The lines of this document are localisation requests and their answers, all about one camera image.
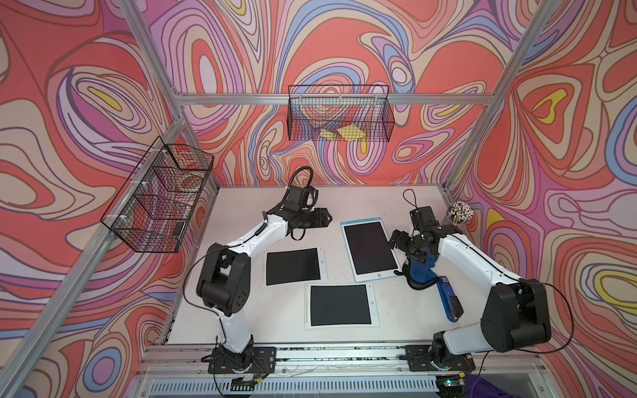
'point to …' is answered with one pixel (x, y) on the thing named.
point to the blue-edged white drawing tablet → (370, 254)
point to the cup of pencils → (459, 212)
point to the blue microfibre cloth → (421, 272)
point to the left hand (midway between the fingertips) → (328, 219)
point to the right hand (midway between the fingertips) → (398, 255)
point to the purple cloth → (477, 387)
